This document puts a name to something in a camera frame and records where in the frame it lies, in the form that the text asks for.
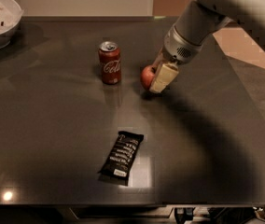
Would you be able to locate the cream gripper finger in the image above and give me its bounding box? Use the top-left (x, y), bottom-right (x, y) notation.
top-left (149, 63), bottom-right (179, 93)
top-left (152, 48), bottom-right (168, 69)

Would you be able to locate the red apple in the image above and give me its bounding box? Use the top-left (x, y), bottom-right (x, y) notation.
top-left (140, 65), bottom-right (156, 91)

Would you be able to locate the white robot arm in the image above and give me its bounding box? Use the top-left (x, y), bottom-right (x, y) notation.
top-left (141, 0), bottom-right (265, 93)

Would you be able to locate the red coke can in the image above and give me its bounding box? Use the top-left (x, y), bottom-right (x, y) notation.
top-left (98, 41), bottom-right (121, 85)

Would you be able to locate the black snack bar wrapper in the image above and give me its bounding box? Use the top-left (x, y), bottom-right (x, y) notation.
top-left (99, 131), bottom-right (144, 180)

